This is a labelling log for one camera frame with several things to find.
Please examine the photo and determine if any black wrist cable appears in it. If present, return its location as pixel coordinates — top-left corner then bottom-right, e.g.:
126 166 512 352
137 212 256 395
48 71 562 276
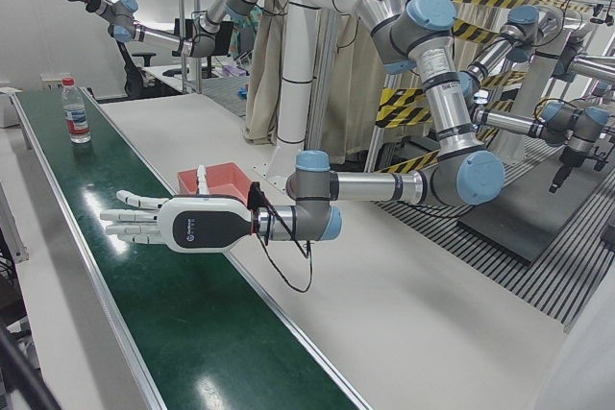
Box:
258 205 314 294

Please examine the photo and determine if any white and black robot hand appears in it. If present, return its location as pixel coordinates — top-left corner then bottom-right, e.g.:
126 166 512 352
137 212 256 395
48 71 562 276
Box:
99 164 256 253

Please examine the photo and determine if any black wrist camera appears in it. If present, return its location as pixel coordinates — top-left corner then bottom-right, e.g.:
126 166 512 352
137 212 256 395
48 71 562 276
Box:
247 181 270 212

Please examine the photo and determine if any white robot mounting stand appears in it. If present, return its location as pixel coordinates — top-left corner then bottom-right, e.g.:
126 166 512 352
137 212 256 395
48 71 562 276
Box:
234 0 414 186

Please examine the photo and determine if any black floor mat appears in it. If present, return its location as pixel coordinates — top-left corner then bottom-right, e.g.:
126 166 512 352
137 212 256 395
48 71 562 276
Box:
455 159 580 266

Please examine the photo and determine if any clear red-capped water bottle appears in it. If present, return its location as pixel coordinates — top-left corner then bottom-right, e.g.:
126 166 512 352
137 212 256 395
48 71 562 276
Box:
61 76 93 145

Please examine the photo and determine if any pink plastic basket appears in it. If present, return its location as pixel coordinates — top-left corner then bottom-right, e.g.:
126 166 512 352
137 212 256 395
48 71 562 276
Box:
176 162 254 203

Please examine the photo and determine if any black computer monitor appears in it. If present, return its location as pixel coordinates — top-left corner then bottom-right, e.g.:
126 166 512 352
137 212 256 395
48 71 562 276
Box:
173 15 233 60

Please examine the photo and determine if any black office chair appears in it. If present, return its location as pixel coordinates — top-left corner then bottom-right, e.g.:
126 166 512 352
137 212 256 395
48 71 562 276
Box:
116 37 160 97

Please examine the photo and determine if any black tripod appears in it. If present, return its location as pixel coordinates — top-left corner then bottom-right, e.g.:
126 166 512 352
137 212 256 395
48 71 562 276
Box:
0 326 62 410

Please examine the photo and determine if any beige curtain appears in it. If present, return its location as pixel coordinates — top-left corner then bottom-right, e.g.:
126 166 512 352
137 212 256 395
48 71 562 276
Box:
243 1 385 164

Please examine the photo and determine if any black background end effector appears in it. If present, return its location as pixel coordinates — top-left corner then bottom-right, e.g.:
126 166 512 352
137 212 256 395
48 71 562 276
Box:
551 145 583 195

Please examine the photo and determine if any green conveyor belt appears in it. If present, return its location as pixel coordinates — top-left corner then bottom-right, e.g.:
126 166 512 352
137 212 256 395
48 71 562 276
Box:
9 86 371 410

